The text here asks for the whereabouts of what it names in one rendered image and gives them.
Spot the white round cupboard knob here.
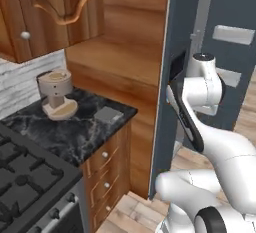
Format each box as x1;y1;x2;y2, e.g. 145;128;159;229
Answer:
20;30;32;42

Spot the black gas hob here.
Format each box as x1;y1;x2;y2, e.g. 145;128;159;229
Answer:
0;122;84;233

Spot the tall wooden fridge housing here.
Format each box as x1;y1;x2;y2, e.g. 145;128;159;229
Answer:
64;0;172;200

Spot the beige coffee machine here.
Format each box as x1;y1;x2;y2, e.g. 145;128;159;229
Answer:
36;69;80;122

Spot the black oven door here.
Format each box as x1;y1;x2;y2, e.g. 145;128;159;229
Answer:
46;202;85;233

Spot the wooden drawer front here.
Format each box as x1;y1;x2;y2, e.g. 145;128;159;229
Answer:
85;130;130;178
87;162;131;208
89;190;132;233

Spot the wooden cupboard door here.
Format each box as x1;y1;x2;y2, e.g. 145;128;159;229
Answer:
0;0;70;64
32;0;105;49

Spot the white fridge door shelf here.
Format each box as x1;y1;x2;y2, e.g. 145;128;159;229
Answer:
215;66;242;89
212;24;256;46

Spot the grey digital scale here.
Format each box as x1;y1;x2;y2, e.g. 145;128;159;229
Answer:
93;105;125;125

